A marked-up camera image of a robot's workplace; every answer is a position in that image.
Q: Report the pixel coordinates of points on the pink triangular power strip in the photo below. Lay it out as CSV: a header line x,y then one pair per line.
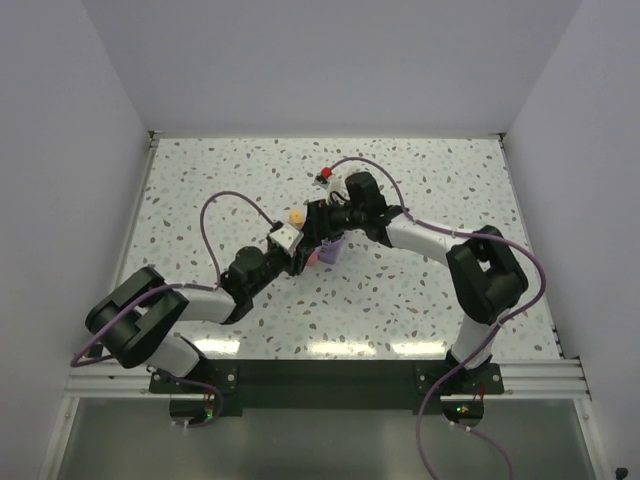
x,y
313,259

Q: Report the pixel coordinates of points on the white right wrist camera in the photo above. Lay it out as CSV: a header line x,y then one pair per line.
x,y
336,190

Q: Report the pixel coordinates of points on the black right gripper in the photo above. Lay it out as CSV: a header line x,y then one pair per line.
x,y
318,221

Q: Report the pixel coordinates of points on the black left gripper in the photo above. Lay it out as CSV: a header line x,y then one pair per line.
x,y
296,263

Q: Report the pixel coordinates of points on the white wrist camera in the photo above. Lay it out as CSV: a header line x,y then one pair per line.
x,y
336,190
287,237

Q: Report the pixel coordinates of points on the yellow plug adapter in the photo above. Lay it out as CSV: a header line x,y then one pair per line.
x,y
297,219

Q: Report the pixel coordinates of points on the aluminium front rail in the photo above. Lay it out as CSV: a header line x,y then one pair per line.
x,y
521,379

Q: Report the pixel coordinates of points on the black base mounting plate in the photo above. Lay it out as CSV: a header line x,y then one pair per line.
x,y
213,403

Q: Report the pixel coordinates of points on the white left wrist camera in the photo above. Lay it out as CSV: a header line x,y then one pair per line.
x,y
287,237

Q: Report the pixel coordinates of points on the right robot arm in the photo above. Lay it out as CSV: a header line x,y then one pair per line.
x,y
488,280

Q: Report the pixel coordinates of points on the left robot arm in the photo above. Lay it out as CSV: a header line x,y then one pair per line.
x,y
134,321

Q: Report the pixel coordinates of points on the purple power strip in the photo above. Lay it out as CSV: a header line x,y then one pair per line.
x,y
329,251

